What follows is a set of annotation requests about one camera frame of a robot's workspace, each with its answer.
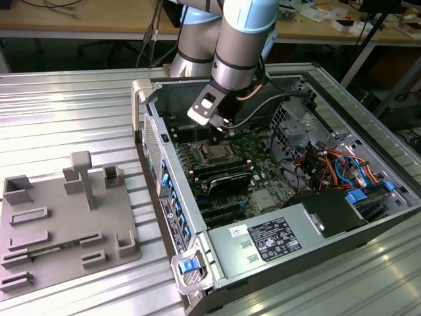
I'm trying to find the small CPU plate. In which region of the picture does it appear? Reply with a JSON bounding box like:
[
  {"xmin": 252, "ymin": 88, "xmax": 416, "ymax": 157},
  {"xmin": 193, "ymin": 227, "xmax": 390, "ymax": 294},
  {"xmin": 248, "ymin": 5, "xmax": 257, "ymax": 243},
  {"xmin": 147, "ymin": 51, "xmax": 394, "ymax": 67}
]
[{"xmin": 205, "ymin": 145, "xmax": 227, "ymax": 161}]

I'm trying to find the metal socket cover frame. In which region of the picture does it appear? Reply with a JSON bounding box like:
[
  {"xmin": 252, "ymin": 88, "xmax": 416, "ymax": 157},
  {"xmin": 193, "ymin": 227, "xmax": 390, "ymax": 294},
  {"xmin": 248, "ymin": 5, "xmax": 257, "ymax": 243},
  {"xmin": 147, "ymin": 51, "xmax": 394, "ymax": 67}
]
[{"xmin": 197, "ymin": 142, "xmax": 232, "ymax": 165}]

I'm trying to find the CPU socket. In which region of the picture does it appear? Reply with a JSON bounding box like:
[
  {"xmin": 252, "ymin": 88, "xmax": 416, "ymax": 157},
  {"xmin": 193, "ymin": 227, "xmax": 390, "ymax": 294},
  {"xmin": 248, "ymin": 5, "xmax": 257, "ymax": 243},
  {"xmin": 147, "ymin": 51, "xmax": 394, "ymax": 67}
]
[{"xmin": 195, "ymin": 140, "xmax": 233, "ymax": 165}]

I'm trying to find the black expansion slot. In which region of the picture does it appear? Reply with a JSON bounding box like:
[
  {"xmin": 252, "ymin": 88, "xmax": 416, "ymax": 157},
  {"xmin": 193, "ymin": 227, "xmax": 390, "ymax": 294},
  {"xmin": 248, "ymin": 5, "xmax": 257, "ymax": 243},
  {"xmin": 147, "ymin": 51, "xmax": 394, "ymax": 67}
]
[
  {"xmin": 202, "ymin": 210, "xmax": 247, "ymax": 228},
  {"xmin": 199, "ymin": 200, "xmax": 244, "ymax": 217}
]

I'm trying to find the black RAM slots bank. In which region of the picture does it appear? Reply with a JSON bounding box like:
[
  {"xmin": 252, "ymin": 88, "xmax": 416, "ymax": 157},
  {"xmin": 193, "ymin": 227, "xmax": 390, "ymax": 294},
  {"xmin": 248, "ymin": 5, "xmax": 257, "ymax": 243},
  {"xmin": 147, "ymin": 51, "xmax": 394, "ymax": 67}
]
[
  {"xmin": 192, "ymin": 157, "xmax": 255, "ymax": 181},
  {"xmin": 162, "ymin": 113, "xmax": 214, "ymax": 144}
]

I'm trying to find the perforated metal drive cage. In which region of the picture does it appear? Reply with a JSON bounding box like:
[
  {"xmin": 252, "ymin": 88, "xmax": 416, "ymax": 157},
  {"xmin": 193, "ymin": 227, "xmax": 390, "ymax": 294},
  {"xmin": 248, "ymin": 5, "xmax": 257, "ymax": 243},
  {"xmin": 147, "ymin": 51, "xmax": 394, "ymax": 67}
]
[{"xmin": 269, "ymin": 100, "xmax": 333, "ymax": 165}]

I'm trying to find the green motherboard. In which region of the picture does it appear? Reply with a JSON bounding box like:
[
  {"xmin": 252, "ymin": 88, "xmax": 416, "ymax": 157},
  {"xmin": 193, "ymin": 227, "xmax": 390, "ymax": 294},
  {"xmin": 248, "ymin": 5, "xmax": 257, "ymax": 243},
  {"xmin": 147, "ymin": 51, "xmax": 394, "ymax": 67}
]
[{"xmin": 170, "ymin": 124, "xmax": 310, "ymax": 231}]

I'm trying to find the black graphics card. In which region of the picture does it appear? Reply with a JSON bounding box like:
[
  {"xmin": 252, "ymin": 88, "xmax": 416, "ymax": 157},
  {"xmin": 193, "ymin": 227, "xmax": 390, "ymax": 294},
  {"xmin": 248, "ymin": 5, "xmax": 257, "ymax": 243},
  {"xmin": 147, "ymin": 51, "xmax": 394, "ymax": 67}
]
[{"xmin": 206, "ymin": 173, "xmax": 253, "ymax": 199}]

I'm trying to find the open grey PC case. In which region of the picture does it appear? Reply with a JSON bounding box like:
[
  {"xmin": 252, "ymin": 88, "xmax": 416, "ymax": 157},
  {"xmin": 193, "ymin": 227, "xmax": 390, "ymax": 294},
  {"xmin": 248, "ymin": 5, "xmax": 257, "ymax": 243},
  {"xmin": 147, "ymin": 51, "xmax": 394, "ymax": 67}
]
[{"xmin": 130, "ymin": 70, "xmax": 421, "ymax": 316}]

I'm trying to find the silver chipset heatsink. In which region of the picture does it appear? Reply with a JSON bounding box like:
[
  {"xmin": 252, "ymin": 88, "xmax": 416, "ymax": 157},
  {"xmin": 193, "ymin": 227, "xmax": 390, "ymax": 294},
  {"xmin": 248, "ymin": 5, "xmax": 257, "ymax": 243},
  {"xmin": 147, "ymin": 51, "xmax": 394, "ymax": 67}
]
[{"xmin": 251, "ymin": 190, "xmax": 278, "ymax": 212}]

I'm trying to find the black chair base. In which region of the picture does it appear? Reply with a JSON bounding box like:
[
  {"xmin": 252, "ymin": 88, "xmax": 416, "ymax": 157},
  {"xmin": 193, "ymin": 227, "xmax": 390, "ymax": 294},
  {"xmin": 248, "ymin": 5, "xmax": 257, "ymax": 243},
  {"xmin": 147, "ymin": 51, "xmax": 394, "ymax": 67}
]
[{"xmin": 77, "ymin": 39, "xmax": 141, "ymax": 68}]

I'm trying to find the grey power supply with label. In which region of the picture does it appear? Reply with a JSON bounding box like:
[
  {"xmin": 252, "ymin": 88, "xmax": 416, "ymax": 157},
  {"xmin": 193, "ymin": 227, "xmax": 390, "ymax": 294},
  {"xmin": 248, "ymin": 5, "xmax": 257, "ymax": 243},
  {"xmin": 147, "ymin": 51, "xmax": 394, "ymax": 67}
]
[{"xmin": 207, "ymin": 202, "xmax": 326, "ymax": 280}]

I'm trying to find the black plastic air shroud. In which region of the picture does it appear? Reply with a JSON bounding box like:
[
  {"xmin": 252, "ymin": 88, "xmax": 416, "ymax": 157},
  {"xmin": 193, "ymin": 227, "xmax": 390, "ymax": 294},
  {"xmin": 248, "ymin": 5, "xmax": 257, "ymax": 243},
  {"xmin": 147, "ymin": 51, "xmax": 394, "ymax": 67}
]
[{"xmin": 285, "ymin": 189, "xmax": 370, "ymax": 240}]

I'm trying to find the large blue drive clip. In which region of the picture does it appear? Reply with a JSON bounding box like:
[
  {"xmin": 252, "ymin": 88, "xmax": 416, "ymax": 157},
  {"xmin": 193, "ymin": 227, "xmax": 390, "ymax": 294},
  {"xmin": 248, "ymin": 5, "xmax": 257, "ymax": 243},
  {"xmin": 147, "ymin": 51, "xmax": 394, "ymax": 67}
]
[{"xmin": 346, "ymin": 190, "xmax": 368, "ymax": 205}]

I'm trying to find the wooden desk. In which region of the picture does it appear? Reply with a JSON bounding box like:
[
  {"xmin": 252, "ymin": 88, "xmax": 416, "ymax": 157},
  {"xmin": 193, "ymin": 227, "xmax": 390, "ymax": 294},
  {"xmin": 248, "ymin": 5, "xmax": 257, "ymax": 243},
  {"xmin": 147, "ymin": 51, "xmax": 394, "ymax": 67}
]
[{"xmin": 0, "ymin": 0, "xmax": 421, "ymax": 45}]

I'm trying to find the blue case latch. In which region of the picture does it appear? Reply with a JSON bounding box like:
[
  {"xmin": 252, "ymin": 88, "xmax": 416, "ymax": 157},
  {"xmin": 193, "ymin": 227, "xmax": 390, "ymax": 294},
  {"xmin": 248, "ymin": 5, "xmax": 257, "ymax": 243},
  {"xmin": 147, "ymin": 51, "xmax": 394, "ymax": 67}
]
[{"xmin": 180, "ymin": 259, "xmax": 201, "ymax": 275}]

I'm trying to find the black tripod pole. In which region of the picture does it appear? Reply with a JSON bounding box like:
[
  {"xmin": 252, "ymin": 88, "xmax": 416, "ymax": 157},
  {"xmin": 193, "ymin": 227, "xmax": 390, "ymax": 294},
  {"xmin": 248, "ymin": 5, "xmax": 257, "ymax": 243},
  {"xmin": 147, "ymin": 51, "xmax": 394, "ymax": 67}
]
[{"xmin": 340, "ymin": 0, "xmax": 397, "ymax": 85}]

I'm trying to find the black monitor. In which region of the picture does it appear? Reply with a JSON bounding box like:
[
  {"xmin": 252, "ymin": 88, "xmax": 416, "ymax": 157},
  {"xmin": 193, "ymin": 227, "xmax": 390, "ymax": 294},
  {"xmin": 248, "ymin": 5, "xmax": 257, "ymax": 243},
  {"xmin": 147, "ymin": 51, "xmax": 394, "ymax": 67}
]
[{"xmin": 358, "ymin": 0, "xmax": 407, "ymax": 14}]

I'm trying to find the grey parts rack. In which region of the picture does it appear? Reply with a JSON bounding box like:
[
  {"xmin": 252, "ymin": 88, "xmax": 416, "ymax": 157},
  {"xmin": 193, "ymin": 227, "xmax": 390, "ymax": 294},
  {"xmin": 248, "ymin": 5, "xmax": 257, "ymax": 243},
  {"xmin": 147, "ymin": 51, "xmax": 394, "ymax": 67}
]
[{"xmin": 0, "ymin": 150, "xmax": 143, "ymax": 294}]

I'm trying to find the green RAM stick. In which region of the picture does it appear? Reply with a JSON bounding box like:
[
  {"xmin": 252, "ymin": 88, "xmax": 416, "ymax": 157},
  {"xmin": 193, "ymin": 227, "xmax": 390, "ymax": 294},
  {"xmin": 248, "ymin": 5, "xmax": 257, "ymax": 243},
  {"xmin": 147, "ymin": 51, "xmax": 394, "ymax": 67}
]
[{"xmin": 28, "ymin": 240, "xmax": 82, "ymax": 256}]

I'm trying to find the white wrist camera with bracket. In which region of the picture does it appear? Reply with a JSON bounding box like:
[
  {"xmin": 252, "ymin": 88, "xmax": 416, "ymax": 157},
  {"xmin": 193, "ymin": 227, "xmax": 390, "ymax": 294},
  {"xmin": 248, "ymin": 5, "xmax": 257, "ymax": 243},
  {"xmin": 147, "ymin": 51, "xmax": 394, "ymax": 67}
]
[{"xmin": 186, "ymin": 91, "xmax": 225, "ymax": 126}]

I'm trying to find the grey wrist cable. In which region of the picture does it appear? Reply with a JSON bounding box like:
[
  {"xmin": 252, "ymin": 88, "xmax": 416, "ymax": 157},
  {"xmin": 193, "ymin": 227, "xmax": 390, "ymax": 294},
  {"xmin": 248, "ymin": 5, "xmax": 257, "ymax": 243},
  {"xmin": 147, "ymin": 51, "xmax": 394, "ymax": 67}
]
[{"xmin": 229, "ymin": 93, "xmax": 292, "ymax": 129}]

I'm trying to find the black hanging cable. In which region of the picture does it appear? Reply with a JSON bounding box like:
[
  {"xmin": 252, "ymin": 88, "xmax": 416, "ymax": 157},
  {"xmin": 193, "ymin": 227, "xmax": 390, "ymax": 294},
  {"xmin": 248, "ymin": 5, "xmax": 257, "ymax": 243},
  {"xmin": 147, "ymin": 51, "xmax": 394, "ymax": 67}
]
[{"xmin": 134, "ymin": 0, "xmax": 180, "ymax": 68}]

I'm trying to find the blue data wire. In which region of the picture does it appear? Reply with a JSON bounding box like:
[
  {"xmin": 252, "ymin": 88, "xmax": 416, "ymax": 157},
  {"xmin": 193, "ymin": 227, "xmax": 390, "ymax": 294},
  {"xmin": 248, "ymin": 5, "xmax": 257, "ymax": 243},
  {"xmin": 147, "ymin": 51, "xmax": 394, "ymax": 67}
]
[{"xmin": 334, "ymin": 153, "xmax": 368, "ymax": 189}]

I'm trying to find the orange wire bundle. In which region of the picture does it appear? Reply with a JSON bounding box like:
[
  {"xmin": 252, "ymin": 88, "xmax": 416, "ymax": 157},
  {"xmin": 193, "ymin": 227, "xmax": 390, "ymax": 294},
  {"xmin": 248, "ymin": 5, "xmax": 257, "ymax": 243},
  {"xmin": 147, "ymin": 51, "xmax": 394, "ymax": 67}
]
[{"xmin": 294, "ymin": 147, "xmax": 385, "ymax": 194}]

